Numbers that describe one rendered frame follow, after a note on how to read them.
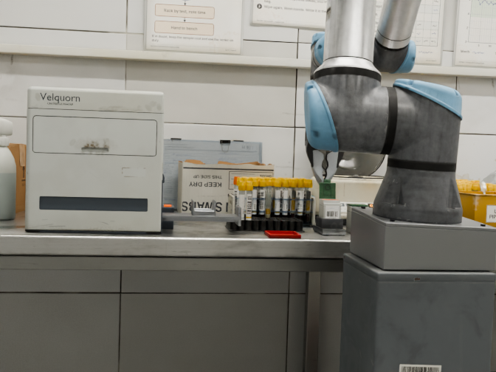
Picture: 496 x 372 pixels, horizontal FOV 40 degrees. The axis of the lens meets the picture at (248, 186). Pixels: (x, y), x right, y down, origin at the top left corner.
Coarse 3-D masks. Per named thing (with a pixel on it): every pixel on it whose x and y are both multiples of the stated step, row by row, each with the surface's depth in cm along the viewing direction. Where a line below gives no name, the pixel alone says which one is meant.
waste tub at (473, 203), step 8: (464, 192) 170; (472, 192) 170; (480, 192) 171; (488, 192) 171; (464, 200) 161; (472, 200) 158; (480, 200) 157; (488, 200) 157; (464, 208) 161; (472, 208) 158; (480, 208) 157; (488, 208) 157; (464, 216) 161; (472, 216) 157; (480, 216) 157; (488, 216) 157; (488, 224) 158
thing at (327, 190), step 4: (324, 180) 158; (328, 180) 158; (320, 184) 158; (324, 184) 158; (328, 184) 158; (332, 184) 158; (320, 188) 158; (324, 188) 158; (328, 188) 158; (332, 188) 158; (320, 192) 158; (324, 192) 158; (328, 192) 158; (332, 192) 158; (320, 196) 158; (324, 196) 158; (328, 196) 158; (332, 196) 158
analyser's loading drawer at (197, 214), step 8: (192, 200) 148; (192, 208) 147; (200, 208) 151; (208, 208) 151; (240, 208) 146; (168, 216) 144; (176, 216) 145; (184, 216) 145; (192, 216) 145; (200, 216) 145; (208, 216) 146; (216, 216) 146; (224, 216) 146; (232, 216) 146; (240, 216) 146; (240, 224) 147
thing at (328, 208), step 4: (320, 200) 156; (324, 200) 154; (328, 200) 154; (332, 200) 154; (336, 200) 154; (320, 204) 156; (324, 204) 153; (328, 204) 153; (332, 204) 153; (336, 204) 153; (340, 204) 154; (320, 208) 156; (324, 208) 153; (328, 208) 153; (332, 208) 153; (336, 208) 153; (340, 208) 154; (320, 212) 156; (324, 212) 153; (328, 212) 153; (332, 212) 153; (336, 212) 153; (340, 212) 154; (320, 216) 156; (324, 216) 153; (328, 216) 153; (332, 216) 153; (336, 216) 154; (340, 216) 154
